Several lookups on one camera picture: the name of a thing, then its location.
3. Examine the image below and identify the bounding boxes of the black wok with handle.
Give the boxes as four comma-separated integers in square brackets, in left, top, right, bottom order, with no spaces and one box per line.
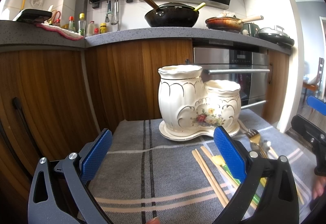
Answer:
[144,0,206,27]

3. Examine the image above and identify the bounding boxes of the silver flower-top spoon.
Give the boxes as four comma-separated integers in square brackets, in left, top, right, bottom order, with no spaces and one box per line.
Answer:
[262,140,279,159]

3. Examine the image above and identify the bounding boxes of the black electric grill pan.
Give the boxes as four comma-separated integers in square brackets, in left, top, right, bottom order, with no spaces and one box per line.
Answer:
[255,26,294,49]

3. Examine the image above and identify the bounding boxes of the grey striped table cloth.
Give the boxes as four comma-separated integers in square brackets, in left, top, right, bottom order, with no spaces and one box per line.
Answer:
[89,110,316,223]

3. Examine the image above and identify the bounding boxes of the pink white dish cloth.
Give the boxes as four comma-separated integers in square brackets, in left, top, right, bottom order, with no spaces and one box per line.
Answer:
[34,23,84,41]

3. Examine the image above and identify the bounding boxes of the stainless steel oven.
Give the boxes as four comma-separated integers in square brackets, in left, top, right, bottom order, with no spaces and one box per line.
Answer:
[193,47,270,116]

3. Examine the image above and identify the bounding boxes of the yellow cap oil bottle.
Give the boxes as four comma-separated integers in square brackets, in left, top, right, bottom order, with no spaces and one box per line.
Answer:
[78,13,86,36]

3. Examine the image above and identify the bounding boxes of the person's right hand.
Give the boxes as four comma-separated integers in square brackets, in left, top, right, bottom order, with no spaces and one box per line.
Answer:
[312,176,326,199]

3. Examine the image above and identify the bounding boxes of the green kettle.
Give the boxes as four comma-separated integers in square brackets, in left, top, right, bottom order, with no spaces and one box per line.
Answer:
[240,22,260,37]

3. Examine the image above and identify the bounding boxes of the orange frying pan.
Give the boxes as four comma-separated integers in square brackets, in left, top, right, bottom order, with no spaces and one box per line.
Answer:
[205,15,264,33]

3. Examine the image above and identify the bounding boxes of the red cap sauce bottle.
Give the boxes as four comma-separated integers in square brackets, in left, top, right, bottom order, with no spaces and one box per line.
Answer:
[68,16,76,32]

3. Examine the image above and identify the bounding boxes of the white ceramic utensil holder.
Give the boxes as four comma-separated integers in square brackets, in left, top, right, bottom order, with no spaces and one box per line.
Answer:
[158,65,241,141]

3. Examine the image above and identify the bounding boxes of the gold metal fork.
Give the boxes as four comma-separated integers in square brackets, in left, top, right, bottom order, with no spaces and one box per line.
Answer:
[245,130,268,158]

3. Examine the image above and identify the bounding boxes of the wooden chair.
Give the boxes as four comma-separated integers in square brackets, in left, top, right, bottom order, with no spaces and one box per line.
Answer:
[303,57,324,102]

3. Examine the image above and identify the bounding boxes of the black tray on counter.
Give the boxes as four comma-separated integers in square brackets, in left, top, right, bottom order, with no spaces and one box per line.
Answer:
[13,9,52,23]

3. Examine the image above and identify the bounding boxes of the yellow green plastic spoon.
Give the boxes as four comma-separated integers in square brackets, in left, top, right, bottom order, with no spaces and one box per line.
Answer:
[212,155,260,206]

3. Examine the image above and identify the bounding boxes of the wooden chopstick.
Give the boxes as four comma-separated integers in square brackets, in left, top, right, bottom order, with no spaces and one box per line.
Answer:
[192,149,229,208]
[200,145,258,210]

